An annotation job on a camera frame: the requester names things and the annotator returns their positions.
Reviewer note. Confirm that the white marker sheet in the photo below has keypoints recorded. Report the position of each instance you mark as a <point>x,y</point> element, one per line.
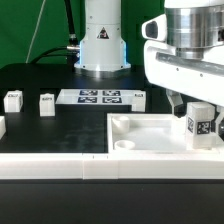
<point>97,97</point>

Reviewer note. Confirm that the white U-shaped fence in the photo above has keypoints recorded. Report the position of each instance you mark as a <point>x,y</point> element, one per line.
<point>108,165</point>

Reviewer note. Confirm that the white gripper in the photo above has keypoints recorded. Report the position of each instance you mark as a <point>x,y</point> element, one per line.
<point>201,79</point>

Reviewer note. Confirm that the white square tabletop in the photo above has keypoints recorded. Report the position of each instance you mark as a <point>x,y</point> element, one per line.
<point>152,133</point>

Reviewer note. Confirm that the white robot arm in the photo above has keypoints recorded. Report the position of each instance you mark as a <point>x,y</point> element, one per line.
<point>183,52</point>

